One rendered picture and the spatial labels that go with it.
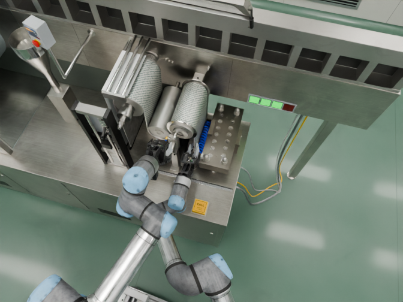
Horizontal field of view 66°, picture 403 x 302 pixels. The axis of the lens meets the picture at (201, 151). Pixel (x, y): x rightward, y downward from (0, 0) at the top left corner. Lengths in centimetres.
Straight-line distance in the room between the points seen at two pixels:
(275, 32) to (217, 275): 99
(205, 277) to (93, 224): 157
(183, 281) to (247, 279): 129
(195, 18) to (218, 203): 92
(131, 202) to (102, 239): 161
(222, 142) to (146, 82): 53
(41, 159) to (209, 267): 116
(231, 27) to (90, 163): 107
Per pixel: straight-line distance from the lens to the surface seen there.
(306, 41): 138
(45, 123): 210
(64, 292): 114
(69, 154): 193
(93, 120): 146
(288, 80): 154
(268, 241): 262
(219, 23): 137
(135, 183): 99
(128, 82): 139
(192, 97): 149
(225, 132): 172
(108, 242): 264
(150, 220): 104
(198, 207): 165
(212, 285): 132
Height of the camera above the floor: 251
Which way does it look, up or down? 63 degrees down
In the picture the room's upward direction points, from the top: 2 degrees clockwise
